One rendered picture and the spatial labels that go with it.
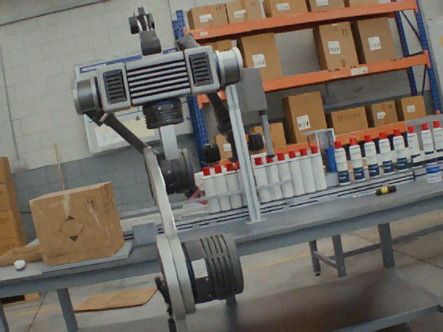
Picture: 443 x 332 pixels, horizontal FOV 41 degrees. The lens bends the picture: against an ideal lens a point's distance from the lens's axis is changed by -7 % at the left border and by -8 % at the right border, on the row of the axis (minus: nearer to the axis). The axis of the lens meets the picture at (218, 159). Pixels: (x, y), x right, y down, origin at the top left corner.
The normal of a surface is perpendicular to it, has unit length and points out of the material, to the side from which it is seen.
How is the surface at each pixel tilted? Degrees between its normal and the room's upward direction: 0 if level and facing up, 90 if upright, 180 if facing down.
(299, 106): 89
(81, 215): 90
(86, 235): 90
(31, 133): 90
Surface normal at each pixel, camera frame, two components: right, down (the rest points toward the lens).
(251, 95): 0.82, -0.14
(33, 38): 0.14, 0.02
